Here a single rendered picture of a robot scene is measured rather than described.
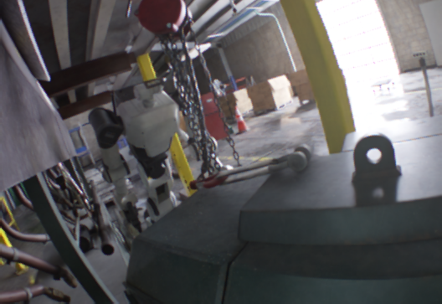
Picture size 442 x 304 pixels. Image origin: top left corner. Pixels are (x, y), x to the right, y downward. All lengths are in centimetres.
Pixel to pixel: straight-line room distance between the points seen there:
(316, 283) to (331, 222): 8
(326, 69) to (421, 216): 64
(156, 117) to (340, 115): 73
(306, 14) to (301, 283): 78
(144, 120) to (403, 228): 94
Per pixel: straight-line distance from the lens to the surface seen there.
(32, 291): 53
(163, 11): 71
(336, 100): 84
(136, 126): 100
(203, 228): 42
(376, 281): 25
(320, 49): 84
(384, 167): 34
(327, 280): 26
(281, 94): 865
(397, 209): 29
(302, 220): 30
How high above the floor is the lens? 104
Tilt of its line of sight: 9 degrees down
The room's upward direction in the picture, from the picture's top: 20 degrees counter-clockwise
